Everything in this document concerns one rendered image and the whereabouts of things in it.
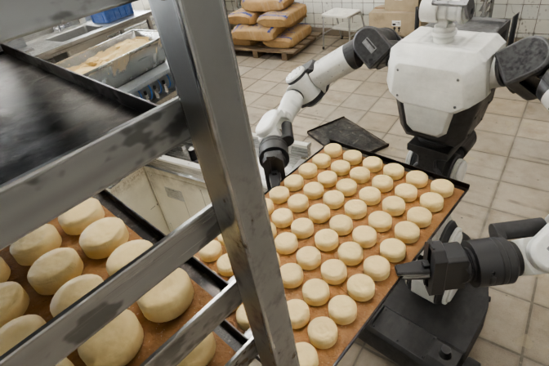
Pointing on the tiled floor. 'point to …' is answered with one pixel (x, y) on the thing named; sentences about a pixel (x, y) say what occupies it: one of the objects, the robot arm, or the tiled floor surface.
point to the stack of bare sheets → (347, 135)
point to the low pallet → (278, 48)
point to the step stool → (343, 22)
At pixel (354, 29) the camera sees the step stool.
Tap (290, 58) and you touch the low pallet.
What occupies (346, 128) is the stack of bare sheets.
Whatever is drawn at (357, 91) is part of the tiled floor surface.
